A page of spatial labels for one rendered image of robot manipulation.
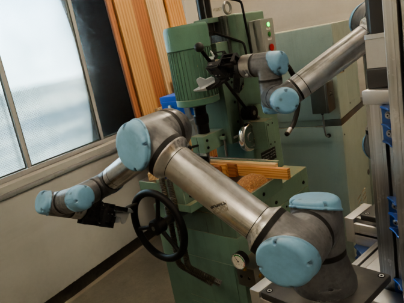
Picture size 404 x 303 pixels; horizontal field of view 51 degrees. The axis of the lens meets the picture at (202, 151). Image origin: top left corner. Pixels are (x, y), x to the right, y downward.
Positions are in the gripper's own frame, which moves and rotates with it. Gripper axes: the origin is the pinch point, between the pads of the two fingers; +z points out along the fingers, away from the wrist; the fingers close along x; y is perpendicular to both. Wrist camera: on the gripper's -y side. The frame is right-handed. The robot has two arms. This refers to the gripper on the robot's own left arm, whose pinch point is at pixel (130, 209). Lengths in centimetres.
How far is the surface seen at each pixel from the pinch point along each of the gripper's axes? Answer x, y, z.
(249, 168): 26.7, -22.8, 32.2
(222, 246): 19.1, 8.3, 32.4
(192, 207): 16.3, -4.6, 15.3
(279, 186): 37, -18, 39
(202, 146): 8.4, -29.3, 23.7
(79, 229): -124, 18, 62
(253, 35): 19, -79, 32
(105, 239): -127, 23, 87
